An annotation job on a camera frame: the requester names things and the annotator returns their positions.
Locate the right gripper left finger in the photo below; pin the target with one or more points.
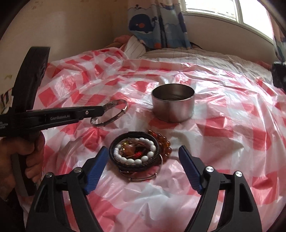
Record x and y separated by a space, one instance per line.
47 212

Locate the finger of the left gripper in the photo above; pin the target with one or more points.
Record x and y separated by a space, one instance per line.
90 112

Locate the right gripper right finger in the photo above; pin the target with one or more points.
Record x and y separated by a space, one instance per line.
239 211

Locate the person's left hand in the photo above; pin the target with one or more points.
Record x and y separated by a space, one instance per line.
35 157

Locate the pink stuffed cloth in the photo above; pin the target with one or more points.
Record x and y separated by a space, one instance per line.
119 41

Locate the striped pillow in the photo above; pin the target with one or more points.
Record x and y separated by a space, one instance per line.
134 49

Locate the round metal tin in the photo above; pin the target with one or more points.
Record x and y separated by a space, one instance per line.
173 103

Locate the red white checkered plastic sheet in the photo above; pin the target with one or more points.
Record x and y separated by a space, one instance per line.
238 124

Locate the whale print curtain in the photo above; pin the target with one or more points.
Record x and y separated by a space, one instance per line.
158 24

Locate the beige striped bed sheet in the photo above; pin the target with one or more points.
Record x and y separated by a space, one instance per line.
210 59

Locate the pile of dark clothes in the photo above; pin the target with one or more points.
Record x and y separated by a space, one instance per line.
278 71

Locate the pink right curtain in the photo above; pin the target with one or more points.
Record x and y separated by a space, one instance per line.
278 40

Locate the window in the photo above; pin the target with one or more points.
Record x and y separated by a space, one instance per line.
251 14

